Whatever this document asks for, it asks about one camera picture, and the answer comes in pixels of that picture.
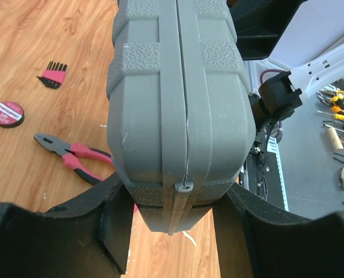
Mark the grey plastic tool case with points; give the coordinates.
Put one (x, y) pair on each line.
(180, 124)

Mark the pink black pliers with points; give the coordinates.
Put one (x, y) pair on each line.
(70, 154)

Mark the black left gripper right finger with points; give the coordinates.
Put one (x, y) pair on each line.
(258, 239)

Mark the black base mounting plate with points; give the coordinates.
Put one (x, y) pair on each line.
(262, 171)

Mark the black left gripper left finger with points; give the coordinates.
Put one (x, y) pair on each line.
(86, 236)

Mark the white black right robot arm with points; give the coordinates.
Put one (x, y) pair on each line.
(260, 25)

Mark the pink hex key set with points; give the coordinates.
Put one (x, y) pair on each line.
(54, 74)

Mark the tools on background bench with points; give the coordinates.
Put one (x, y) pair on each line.
(334, 100)

